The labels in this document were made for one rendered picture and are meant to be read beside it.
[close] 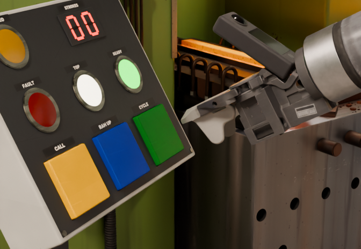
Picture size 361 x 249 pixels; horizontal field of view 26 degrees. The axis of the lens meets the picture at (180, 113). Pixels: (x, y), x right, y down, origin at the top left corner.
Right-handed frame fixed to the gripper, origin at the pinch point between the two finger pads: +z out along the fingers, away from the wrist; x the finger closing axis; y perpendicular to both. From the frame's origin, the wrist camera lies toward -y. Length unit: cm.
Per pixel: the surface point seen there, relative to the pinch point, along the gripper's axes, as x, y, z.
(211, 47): 56, -8, 22
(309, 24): 75, -4, 7
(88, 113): -12.0, -5.8, 6.0
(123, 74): -1.4, -8.8, 5.7
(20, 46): -18.6, -16.6, 5.7
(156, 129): -0.7, 0.1, 5.3
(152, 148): -3.6, 2.2, 5.4
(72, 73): -11.3, -11.5, 6.1
